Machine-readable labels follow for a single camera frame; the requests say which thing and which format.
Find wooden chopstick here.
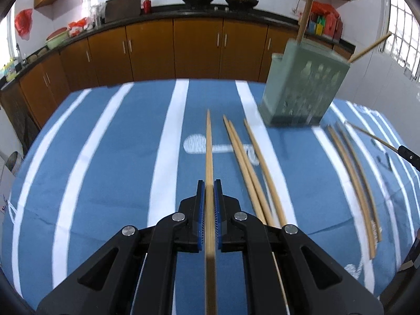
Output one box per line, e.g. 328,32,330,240
296,0,314,44
223,115,267,225
229,121,276,226
204,109,217,314
327,126,377,259
243,119,287,227
336,123,382,243
345,121,399,153
347,32,392,63

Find right window with bars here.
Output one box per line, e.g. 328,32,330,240
384,0,419,82

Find green perforated utensil holder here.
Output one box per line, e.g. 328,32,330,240
258,38,350,127

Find blue white striped tablecloth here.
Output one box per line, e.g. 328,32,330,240
1,80,419,307

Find red thermos pair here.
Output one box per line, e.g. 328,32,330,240
322,14,343,43

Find black wok with lid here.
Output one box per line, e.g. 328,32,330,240
225,0,259,11

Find yellow detergent bottle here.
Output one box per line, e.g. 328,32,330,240
3,59,17,82

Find lower wooden cabinets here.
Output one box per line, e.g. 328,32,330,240
0,9,355,129

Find green basin with red lid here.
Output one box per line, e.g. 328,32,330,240
46,27,69,50

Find orange plastic bag on counter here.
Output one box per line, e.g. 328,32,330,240
68,17,89,38

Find dark wooden cutting board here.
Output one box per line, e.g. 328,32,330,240
105,0,141,24

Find red bottle on counter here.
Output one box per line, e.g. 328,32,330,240
142,0,152,14

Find red plastic bag on wall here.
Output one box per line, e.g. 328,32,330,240
14,9,33,41

